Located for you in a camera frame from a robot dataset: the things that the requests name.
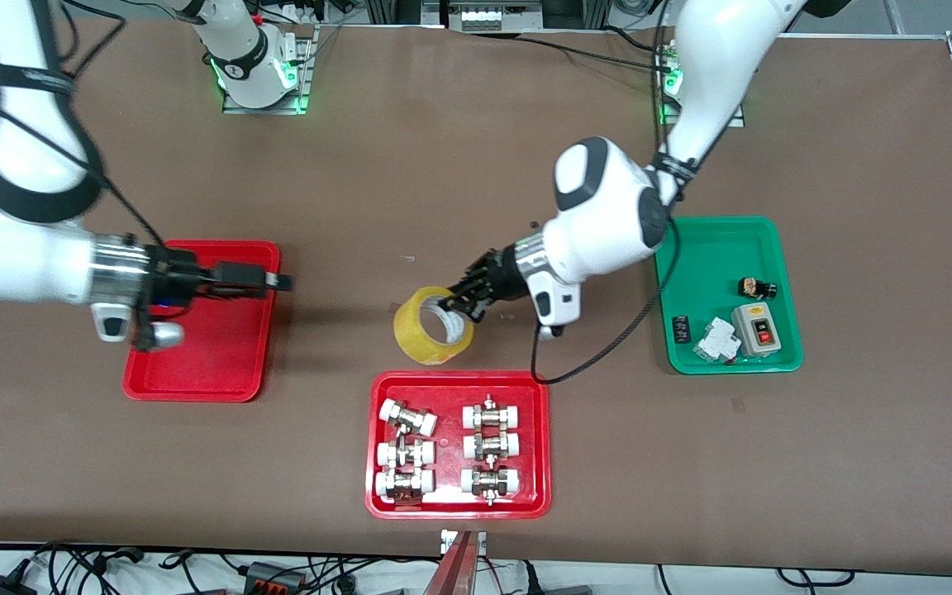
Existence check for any black orange power adapter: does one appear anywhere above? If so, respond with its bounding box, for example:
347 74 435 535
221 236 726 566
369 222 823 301
243 561 309 593

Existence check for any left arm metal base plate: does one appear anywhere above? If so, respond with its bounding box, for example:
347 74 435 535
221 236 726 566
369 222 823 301
659 45 746 127

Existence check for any empty-type red plastic tray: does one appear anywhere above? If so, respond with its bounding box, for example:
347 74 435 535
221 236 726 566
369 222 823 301
122 240 282 403

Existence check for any black braided table cable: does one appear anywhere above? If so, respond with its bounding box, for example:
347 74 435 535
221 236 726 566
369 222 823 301
517 25 667 74

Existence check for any grey push-button switch box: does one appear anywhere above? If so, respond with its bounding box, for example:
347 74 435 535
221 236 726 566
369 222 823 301
730 302 784 357

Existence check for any yellow transparent tape roll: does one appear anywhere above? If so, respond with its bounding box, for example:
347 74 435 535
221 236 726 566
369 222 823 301
393 286 475 367

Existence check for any white circuit breaker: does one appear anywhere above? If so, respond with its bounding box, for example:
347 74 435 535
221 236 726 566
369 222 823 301
693 317 741 364

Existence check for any small metal edge bracket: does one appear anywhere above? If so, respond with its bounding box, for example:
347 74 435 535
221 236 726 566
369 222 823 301
440 530 488 555

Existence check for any red tray holding fittings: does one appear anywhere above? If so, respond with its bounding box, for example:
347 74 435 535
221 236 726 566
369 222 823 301
364 370 552 521

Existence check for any red clamp bar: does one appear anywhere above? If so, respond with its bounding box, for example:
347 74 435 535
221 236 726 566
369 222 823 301
422 531 481 595

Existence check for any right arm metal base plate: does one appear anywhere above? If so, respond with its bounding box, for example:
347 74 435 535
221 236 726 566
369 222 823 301
222 25 317 115

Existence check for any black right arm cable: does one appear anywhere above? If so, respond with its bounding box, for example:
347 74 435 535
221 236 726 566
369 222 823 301
0 0 169 250

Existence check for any white terminal module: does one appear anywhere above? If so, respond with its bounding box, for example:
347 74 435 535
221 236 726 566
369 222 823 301
459 4 503 32

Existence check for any white metal pipe fitting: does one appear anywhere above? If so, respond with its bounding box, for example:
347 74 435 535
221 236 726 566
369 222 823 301
374 469 436 504
462 430 521 462
376 438 436 469
459 464 522 506
462 395 522 431
379 399 439 437

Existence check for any green plastic tray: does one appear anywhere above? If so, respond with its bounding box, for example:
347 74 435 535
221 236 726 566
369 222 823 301
652 216 805 375

